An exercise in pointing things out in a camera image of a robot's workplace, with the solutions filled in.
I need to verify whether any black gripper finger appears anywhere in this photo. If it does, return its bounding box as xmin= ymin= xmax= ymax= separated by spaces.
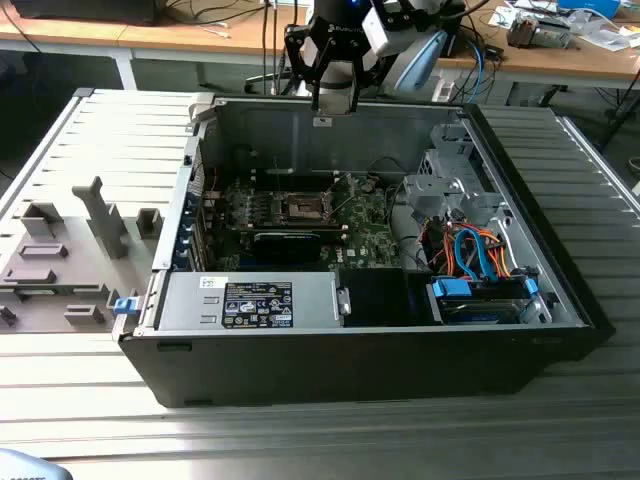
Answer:
xmin=284 ymin=23 xmax=322 ymax=112
xmin=349 ymin=48 xmax=388 ymax=114

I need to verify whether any silver CPU plate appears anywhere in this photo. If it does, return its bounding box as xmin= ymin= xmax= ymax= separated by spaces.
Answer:
xmin=318 ymin=93 xmax=353 ymax=116

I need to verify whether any metal socket cover frame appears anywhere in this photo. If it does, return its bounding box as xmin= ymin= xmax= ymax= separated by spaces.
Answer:
xmin=322 ymin=173 xmax=353 ymax=222

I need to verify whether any CPU socket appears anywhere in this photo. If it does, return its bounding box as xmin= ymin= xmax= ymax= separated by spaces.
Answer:
xmin=278 ymin=191 xmax=335 ymax=224

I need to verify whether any black upright box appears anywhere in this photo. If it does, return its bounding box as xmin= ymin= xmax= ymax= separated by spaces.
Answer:
xmin=439 ymin=0 xmax=466 ymax=57

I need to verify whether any grey optical drive bay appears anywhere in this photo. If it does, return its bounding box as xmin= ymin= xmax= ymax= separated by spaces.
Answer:
xmin=418 ymin=121 xmax=479 ymax=177

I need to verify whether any silver drive cage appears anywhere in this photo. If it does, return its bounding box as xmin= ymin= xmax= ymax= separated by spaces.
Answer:
xmin=402 ymin=173 xmax=507 ymax=230

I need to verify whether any wooden desk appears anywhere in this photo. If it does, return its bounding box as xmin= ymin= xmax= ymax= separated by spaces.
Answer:
xmin=0 ymin=0 xmax=311 ymax=91
xmin=433 ymin=0 xmax=640 ymax=109

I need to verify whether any green motherboard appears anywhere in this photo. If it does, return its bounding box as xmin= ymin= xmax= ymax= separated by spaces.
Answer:
xmin=202 ymin=172 xmax=405 ymax=272

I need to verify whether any RAM stick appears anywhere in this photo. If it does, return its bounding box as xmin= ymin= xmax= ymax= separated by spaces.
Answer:
xmin=225 ymin=223 xmax=350 ymax=237

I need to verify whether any silver heat sink cooler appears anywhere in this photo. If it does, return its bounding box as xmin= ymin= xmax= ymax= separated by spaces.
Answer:
xmin=506 ymin=12 xmax=575 ymax=51

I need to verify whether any black graphics card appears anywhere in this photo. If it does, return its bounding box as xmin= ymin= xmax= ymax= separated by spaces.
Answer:
xmin=251 ymin=229 xmax=325 ymax=265

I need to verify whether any black flat device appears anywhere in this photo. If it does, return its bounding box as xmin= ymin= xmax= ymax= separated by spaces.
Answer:
xmin=9 ymin=0 xmax=161 ymax=27

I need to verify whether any black plastic shroud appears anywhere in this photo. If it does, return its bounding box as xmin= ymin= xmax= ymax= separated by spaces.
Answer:
xmin=338 ymin=268 xmax=409 ymax=329

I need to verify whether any blue box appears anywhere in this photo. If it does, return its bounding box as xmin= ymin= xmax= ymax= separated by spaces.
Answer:
xmin=557 ymin=0 xmax=621 ymax=16

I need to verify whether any clear plastic bag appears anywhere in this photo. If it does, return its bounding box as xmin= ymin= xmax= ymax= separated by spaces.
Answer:
xmin=582 ymin=27 xmax=639 ymax=54

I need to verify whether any hard disk in blue carrier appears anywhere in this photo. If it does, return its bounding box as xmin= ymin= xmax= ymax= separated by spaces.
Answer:
xmin=426 ymin=276 xmax=542 ymax=327

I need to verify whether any grey power supply unit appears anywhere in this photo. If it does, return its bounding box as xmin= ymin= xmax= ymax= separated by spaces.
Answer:
xmin=153 ymin=272 xmax=347 ymax=332

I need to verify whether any black PC case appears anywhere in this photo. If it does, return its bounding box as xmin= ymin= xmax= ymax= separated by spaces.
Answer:
xmin=113 ymin=93 xmax=617 ymax=409

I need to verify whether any grey parts rack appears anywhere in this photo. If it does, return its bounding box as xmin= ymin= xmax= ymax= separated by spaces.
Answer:
xmin=0 ymin=175 xmax=167 ymax=335

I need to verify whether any grey rounded object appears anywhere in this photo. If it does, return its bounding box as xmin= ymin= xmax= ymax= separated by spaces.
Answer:
xmin=0 ymin=448 xmax=69 ymax=480

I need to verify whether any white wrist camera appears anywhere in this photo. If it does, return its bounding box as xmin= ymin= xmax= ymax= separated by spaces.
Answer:
xmin=361 ymin=3 xmax=397 ymax=57

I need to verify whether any red orange wire bundle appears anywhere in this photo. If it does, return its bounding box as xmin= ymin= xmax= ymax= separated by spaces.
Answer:
xmin=420 ymin=223 xmax=457 ymax=274

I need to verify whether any blue flat data wire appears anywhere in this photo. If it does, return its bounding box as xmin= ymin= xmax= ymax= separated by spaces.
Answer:
xmin=451 ymin=223 xmax=490 ymax=282

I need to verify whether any grey metal bracket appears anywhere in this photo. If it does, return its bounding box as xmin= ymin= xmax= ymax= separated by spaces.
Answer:
xmin=334 ymin=283 xmax=355 ymax=317

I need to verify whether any orange flat data wire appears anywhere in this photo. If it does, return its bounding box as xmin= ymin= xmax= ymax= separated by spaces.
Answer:
xmin=480 ymin=227 xmax=514 ymax=278

